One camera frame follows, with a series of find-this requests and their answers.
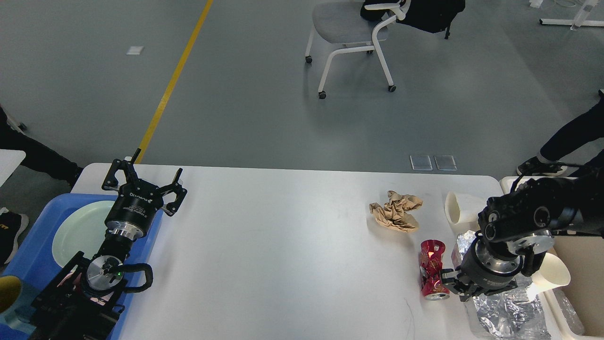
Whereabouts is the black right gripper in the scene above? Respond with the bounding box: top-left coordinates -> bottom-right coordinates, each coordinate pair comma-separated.
440,238 -> 524,303

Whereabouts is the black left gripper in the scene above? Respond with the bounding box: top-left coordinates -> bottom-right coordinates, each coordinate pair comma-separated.
102,148 -> 188,239

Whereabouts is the light green plate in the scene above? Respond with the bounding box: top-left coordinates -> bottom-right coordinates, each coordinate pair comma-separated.
52,200 -> 114,267

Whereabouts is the foil piece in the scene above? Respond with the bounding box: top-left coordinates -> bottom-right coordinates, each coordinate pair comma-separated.
452,230 -> 552,340

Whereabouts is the brown napkin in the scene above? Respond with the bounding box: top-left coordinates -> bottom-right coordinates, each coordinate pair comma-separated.
369,191 -> 423,233

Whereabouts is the aluminium foil sheet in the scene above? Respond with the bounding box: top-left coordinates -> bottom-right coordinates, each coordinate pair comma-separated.
553,288 -> 585,335

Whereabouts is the teal mug yellow inside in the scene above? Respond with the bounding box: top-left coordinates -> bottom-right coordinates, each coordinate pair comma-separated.
0,275 -> 40,336

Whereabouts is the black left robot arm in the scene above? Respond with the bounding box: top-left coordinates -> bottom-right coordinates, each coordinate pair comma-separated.
30,149 -> 187,340

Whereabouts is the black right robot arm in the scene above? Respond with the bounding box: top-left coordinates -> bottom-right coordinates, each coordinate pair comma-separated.
440,168 -> 604,302

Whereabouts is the red small packet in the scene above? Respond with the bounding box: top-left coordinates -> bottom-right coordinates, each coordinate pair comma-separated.
419,239 -> 450,301

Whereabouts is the white paper cup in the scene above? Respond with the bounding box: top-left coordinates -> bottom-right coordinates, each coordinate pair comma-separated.
444,191 -> 487,225
527,253 -> 571,294

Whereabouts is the blue plastic tray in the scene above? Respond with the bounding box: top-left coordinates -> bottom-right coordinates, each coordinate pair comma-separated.
0,193 -> 165,340

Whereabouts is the beige plastic bin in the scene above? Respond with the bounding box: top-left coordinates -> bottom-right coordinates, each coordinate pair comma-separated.
499,177 -> 604,338

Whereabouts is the person black sneakers right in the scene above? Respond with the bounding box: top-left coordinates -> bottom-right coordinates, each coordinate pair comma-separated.
516,90 -> 604,177

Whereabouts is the person dark clothing left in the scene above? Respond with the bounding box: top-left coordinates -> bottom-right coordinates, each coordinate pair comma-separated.
0,108 -> 84,265

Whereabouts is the black backpack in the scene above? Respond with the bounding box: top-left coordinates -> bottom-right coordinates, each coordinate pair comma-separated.
360,0 -> 466,39

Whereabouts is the white grey office chair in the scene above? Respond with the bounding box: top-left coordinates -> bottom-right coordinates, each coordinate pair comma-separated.
305,0 -> 411,99

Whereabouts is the white stand base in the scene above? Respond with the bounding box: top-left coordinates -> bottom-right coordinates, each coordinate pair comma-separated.
539,0 -> 604,30

